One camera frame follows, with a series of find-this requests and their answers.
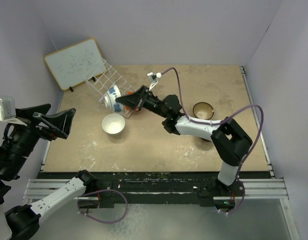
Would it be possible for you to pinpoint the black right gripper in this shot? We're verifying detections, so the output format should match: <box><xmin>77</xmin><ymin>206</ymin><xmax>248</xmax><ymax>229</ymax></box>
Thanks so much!
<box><xmin>117</xmin><ymin>85</ymin><xmax>169</xmax><ymax>119</ymax></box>

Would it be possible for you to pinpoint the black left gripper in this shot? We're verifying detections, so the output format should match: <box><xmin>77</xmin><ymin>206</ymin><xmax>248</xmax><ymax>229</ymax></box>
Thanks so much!
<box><xmin>0</xmin><ymin>101</ymin><xmax>76</xmax><ymax>178</ymax></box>

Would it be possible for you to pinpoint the orange bowl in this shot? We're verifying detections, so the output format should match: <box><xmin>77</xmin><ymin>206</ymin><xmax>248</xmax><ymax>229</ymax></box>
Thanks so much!
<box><xmin>125</xmin><ymin>91</ymin><xmax>134</xmax><ymax>110</ymax></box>

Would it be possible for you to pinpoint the blue white patterned bowl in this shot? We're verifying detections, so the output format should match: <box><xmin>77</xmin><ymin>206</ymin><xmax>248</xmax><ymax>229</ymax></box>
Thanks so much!
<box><xmin>104</xmin><ymin>85</ymin><xmax>125</xmax><ymax>114</ymax></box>

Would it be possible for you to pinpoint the white wire dish rack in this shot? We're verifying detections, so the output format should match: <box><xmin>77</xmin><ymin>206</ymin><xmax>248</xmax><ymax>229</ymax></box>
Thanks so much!
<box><xmin>84</xmin><ymin>58</ymin><xmax>135</xmax><ymax>118</ymax></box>

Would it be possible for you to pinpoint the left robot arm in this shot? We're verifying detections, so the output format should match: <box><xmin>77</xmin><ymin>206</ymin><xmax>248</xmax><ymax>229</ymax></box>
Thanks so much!
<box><xmin>0</xmin><ymin>102</ymin><xmax>97</xmax><ymax>240</ymax></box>

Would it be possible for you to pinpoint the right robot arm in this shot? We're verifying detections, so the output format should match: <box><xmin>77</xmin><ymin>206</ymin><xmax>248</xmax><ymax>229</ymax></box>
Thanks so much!
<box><xmin>116</xmin><ymin>85</ymin><xmax>252</xmax><ymax>196</ymax></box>

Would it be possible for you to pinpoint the brown glazed bowl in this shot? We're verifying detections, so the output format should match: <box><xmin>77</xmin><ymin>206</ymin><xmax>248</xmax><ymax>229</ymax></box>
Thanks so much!
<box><xmin>193</xmin><ymin>102</ymin><xmax>214</xmax><ymax>120</ymax></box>

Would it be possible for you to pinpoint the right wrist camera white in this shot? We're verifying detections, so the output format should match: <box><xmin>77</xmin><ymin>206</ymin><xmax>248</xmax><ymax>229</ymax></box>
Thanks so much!
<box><xmin>147</xmin><ymin>72</ymin><xmax>162</xmax><ymax>91</ymax></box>

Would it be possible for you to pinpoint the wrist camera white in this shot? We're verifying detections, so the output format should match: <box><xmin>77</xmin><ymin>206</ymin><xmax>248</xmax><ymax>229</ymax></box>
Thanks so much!
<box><xmin>0</xmin><ymin>96</ymin><xmax>27</xmax><ymax>126</ymax></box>
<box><xmin>147</xmin><ymin>72</ymin><xmax>162</xmax><ymax>91</ymax></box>

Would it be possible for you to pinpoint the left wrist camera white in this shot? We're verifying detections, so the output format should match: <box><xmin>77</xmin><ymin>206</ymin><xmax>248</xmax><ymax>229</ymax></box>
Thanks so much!
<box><xmin>0</xmin><ymin>96</ymin><xmax>27</xmax><ymax>126</ymax></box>

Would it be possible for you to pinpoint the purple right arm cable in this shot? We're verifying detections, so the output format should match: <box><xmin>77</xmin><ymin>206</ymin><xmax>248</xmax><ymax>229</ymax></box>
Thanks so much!
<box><xmin>160</xmin><ymin>67</ymin><xmax>265</xmax><ymax>216</ymax></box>

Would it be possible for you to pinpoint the small whiteboard wooden frame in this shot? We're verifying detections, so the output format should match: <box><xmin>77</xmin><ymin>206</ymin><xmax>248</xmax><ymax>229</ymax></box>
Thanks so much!
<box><xmin>44</xmin><ymin>38</ymin><xmax>107</xmax><ymax>91</ymax></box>

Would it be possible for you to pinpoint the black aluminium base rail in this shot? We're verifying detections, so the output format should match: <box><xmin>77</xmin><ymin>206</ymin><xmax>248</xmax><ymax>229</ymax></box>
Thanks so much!
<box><xmin>23</xmin><ymin>171</ymin><xmax>289</xmax><ymax>208</ymax></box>

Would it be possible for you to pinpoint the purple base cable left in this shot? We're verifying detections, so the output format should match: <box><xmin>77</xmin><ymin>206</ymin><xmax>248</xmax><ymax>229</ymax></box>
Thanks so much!
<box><xmin>77</xmin><ymin>188</ymin><xmax>129</xmax><ymax>224</ymax></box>

